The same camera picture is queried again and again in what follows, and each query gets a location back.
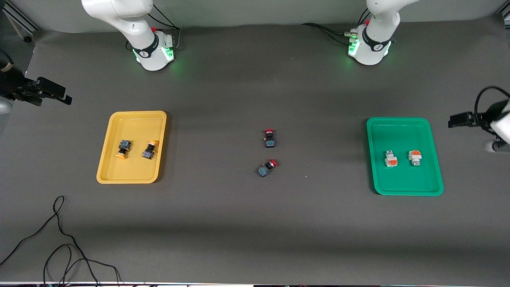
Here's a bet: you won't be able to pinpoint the yellow push button switch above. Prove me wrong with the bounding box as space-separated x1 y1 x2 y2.
115 139 132 159
141 140 160 160

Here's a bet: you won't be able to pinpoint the green plastic tray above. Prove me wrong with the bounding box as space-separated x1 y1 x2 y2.
366 117 444 196

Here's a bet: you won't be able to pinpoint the yellow plastic tray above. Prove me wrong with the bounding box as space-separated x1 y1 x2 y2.
96 111 167 184

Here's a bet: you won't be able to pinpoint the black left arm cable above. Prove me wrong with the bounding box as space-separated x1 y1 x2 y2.
474 85 510 134

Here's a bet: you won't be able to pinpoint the aluminium frame profile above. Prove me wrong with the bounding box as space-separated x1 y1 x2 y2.
0 8 43 43

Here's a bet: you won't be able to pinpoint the black right base cables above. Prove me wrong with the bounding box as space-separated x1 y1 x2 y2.
143 3 182 51

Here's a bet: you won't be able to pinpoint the black base cables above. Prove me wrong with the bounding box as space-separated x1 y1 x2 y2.
300 8 373 45
143 3 182 51

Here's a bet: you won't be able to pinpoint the thin black loose cable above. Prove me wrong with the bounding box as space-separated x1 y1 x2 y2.
0 195 122 287

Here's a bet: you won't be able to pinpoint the black left base cables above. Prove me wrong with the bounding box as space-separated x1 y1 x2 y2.
300 8 373 45

